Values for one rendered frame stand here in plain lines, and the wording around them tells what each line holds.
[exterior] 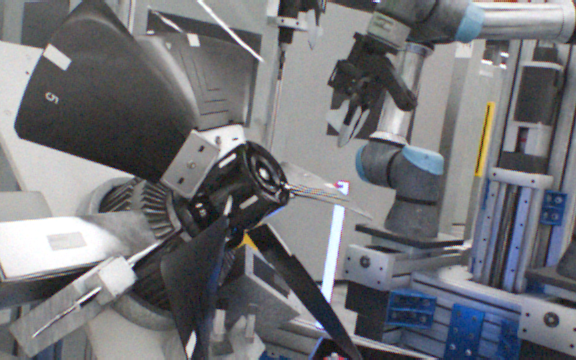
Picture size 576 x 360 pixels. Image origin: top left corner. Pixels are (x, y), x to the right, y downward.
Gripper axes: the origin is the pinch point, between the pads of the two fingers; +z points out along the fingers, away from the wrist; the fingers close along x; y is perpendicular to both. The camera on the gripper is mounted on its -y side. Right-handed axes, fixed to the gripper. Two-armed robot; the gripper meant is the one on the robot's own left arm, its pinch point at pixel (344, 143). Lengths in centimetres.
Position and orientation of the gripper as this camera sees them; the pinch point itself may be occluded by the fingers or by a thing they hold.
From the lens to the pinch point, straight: 136.3
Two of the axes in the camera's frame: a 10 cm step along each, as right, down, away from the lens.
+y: -7.9, -4.8, 3.8
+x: -4.5, 0.4, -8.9
